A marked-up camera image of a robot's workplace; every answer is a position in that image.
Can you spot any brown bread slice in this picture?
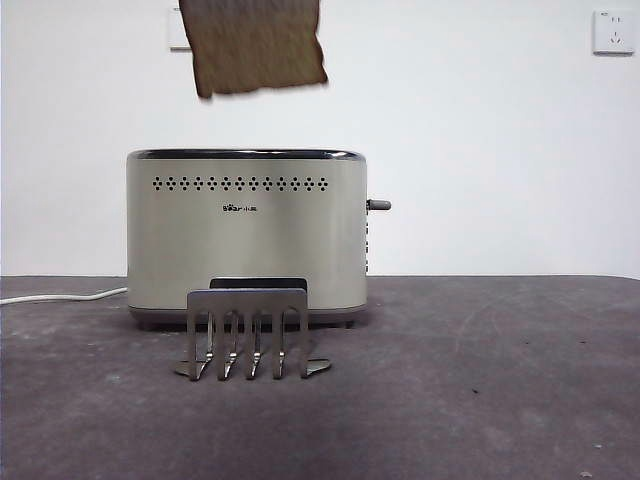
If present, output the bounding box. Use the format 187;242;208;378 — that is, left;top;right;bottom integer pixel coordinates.
178;0;330;101

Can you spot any beige steel toaster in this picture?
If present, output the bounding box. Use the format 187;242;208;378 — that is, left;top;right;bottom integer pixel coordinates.
125;147;370;331

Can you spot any steel toast rack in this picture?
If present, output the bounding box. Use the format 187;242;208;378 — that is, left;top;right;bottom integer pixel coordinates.
173;277;333;383

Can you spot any white wall socket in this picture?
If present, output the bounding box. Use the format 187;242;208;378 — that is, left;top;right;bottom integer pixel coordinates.
592;9;637;57
167;7;194;53

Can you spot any white toaster power cable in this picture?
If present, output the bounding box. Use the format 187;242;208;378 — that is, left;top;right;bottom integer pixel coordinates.
0;286;129;307

